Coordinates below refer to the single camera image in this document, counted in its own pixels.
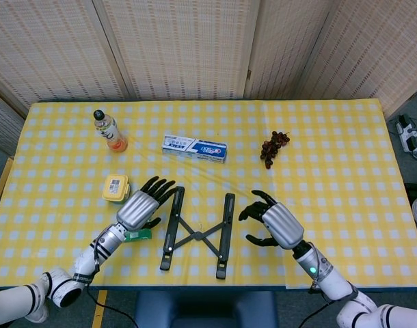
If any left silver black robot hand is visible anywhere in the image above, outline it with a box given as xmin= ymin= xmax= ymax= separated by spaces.
xmin=115 ymin=176 xmax=178 ymax=240

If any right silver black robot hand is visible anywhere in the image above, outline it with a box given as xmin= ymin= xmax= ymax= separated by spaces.
xmin=238 ymin=189 xmax=305 ymax=249

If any black folding laptop stand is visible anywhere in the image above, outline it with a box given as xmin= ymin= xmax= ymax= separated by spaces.
xmin=159 ymin=186 xmax=236 ymax=280

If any yellow white checkered tablecloth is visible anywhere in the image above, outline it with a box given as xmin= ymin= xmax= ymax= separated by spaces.
xmin=0 ymin=98 xmax=417 ymax=290

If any green foil sachet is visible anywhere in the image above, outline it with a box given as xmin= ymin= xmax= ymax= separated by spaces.
xmin=124 ymin=228 xmax=153 ymax=242

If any green container with yellow lid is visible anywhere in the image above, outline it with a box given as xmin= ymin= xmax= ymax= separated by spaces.
xmin=101 ymin=174 xmax=132 ymax=205

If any dark red grape bunch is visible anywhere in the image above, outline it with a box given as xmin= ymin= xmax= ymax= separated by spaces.
xmin=260 ymin=131 xmax=291 ymax=170

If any orange drink plastic bottle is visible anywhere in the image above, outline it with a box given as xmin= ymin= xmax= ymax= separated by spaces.
xmin=93 ymin=109 xmax=129 ymax=153

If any blue white toothpaste box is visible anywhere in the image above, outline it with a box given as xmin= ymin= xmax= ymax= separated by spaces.
xmin=161 ymin=134 xmax=229 ymax=164

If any dark blue seat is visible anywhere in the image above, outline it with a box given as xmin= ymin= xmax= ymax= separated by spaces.
xmin=133 ymin=290 xmax=280 ymax=328

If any white power strip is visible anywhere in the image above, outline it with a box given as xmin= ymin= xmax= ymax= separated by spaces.
xmin=395 ymin=115 xmax=417 ymax=154

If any beige woven folding screen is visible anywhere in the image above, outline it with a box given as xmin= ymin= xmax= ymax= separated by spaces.
xmin=0 ymin=0 xmax=417 ymax=119

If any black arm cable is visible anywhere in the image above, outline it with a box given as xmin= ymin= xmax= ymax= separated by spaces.
xmin=86 ymin=285 xmax=138 ymax=328
xmin=298 ymin=300 xmax=334 ymax=328

